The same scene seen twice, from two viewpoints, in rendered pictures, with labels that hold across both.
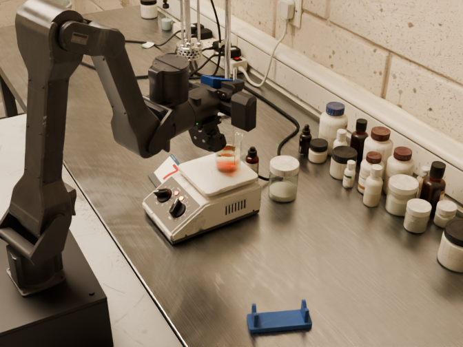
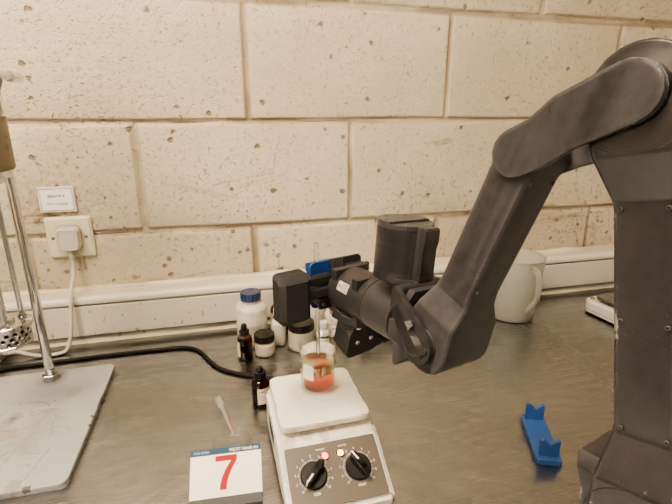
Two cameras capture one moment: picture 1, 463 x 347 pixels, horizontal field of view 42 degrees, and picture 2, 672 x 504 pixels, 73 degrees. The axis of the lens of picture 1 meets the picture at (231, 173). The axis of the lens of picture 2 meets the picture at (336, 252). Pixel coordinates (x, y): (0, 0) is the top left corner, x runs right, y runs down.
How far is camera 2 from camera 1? 1.00 m
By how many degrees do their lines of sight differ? 67
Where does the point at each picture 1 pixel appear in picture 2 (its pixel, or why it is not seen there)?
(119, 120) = (476, 312)
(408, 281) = not seen: hidden behind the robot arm
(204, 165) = (298, 403)
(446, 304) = (499, 347)
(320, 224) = (381, 378)
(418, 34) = (285, 194)
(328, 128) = (259, 315)
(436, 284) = not seen: hidden behind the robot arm
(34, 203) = not seen: outside the picture
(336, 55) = (175, 259)
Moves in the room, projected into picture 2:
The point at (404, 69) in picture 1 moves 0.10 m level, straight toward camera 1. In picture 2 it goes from (276, 232) to (311, 239)
